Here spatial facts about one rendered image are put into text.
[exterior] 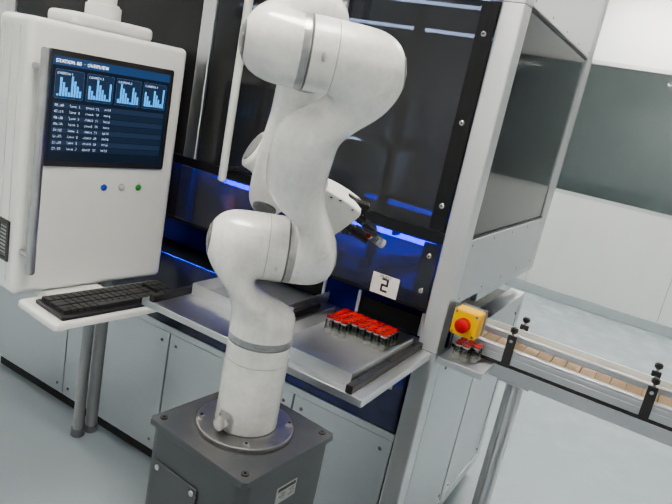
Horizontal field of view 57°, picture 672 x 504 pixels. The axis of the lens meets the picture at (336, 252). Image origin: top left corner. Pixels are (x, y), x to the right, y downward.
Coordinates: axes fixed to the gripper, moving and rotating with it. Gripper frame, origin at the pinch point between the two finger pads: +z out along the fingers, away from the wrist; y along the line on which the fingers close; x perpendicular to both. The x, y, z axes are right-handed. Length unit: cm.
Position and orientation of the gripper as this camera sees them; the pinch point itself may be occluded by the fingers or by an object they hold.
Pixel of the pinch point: (364, 230)
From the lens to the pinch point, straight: 137.2
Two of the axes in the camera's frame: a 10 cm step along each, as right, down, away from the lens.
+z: 7.3, 5.2, 4.4
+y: 6.8, -4.9, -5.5
